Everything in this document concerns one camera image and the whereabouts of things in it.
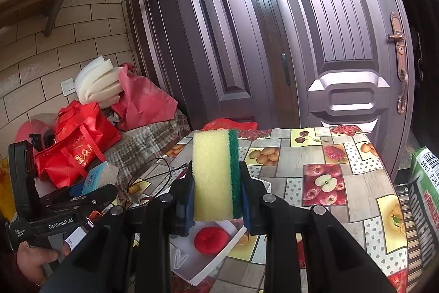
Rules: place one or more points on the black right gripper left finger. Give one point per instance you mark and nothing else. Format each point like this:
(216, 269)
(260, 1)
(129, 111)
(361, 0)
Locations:
(129, 240)

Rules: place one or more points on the teal small box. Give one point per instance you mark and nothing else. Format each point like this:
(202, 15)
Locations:
(104, 174)

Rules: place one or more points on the person's left hand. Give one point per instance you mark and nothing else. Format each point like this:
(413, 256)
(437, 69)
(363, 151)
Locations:
(31, 260)

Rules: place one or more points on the red gift bag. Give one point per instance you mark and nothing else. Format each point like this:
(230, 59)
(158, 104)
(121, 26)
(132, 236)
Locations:
(82, 133)

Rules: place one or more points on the white wall switch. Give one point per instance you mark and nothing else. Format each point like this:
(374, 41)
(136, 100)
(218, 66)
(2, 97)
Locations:
(67, 87)

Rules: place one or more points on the white foam sheets stack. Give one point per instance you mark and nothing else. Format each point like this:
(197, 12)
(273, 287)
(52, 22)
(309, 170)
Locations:
(99, 82)

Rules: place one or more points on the plaid covered sofa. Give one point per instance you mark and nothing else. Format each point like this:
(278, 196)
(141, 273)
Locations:
(135, 152)

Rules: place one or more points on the yellow green sponge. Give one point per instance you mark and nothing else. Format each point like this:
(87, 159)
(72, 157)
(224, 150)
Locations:
(216, 174)

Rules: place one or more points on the red helmet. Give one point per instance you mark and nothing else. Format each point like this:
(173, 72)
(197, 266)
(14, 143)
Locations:
(38, 131)

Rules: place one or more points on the green Wrigley's gum pillow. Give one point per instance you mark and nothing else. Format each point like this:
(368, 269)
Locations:
(423, 201)

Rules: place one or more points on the fruit pattern tablecloth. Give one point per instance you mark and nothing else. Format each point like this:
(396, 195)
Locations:
(339, 170)

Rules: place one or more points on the dark red plastic bag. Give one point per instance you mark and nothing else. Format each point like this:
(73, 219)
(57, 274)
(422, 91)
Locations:
(141, 101)

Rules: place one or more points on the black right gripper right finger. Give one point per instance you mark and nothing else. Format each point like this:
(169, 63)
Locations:
(333, 259)

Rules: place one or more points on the purple metal double door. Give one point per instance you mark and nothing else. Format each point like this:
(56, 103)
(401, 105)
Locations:
(280, 63)

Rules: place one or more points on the red plush ball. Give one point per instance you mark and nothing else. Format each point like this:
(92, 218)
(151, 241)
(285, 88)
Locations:
(211, 240)

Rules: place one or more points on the copper door handle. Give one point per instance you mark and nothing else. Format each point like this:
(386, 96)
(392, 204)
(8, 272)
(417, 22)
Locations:
(399, 39)

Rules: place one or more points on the white shallow tray box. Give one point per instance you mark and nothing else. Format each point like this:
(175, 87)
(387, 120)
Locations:
(192, 265)

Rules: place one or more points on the red bag behind table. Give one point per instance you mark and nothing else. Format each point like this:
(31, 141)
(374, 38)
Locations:
(224, 123)

